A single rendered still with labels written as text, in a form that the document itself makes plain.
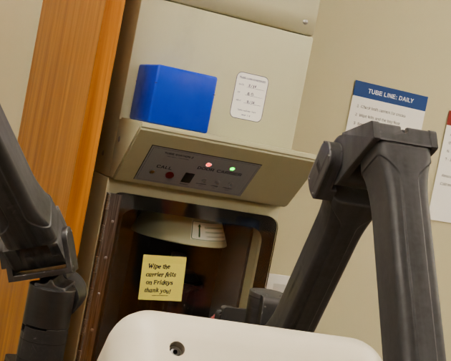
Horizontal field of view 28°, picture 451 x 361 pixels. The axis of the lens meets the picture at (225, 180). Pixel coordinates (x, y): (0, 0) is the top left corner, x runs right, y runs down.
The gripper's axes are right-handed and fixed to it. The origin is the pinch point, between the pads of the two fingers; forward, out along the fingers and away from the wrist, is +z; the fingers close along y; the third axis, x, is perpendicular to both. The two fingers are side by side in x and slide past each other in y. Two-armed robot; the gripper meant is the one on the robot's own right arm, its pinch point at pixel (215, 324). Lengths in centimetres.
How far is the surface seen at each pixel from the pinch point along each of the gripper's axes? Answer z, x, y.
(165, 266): 4.4, 9.1, 8.0
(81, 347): 4.3, 20.7, -6.9
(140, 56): 6.0, 19.5, 41.2
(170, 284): 4.4, 7.5, 5.0
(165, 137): -4.8, 16.6, 29.3
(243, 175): -0.8, 0.6, 25.4
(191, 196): 6.1, 6.2, 20.0
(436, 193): 50, -75, 27
